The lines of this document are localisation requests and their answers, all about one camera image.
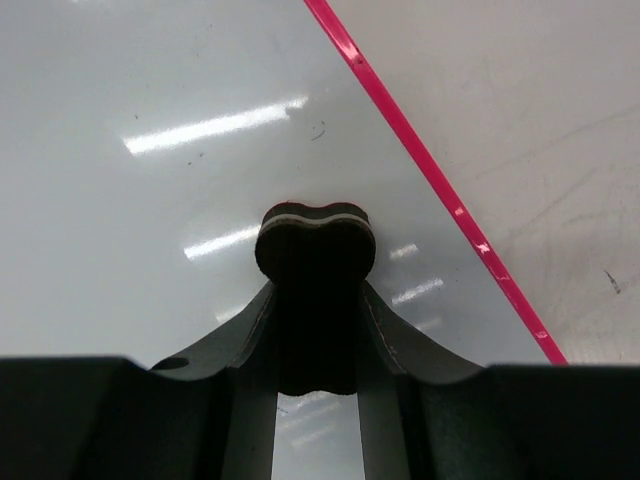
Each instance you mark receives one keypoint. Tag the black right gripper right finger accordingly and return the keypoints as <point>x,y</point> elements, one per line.
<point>427,413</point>

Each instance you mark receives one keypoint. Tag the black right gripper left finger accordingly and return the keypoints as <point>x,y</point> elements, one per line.
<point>206,412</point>

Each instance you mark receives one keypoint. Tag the black whiteboard eraser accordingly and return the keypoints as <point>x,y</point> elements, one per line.
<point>317,259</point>

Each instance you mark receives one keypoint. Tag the pink framed whiteboard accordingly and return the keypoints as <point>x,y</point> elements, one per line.
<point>142,142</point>

